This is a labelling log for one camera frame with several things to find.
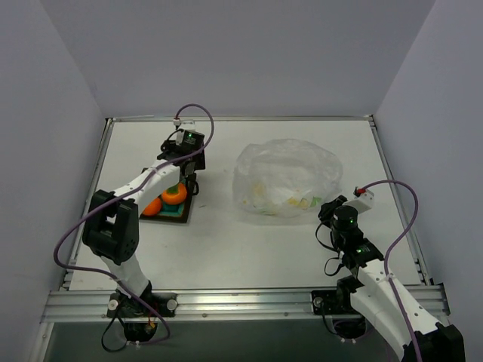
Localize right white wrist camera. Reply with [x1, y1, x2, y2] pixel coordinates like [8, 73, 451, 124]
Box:
[344, 187, 375, 214]

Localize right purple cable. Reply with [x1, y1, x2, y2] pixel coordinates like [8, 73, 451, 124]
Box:
[361, 179, 423, 362]

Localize orange fake persimmon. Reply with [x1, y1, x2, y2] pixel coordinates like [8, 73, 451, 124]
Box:
[161, 183, 188, 205]

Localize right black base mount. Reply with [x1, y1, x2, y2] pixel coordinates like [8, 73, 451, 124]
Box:
[311, 290, 369, 343]

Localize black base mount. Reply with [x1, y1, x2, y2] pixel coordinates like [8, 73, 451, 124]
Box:
[311, 290, 369, 343]
[106, 291, 178, 345]

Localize aluminium front rail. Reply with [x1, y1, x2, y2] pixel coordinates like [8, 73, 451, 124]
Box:
[39, 284, 452, 324]

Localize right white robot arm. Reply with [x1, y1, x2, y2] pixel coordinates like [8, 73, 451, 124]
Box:
[318, 193, 466, 361]

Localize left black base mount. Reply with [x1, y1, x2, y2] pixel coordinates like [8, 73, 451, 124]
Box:
[106, 291, 178, 345]

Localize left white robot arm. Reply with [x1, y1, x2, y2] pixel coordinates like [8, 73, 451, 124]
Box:
[82, 127, 205, 316]

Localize orange fake tangerine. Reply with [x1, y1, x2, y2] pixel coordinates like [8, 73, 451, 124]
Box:
[142, 198, 162, 217]

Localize clear plastic bag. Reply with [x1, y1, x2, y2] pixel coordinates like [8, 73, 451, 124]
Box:
[232, 139, 343, 225]

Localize dark teal square plate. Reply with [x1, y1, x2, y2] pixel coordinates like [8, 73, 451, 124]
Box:
[140, 173, 199, 224]

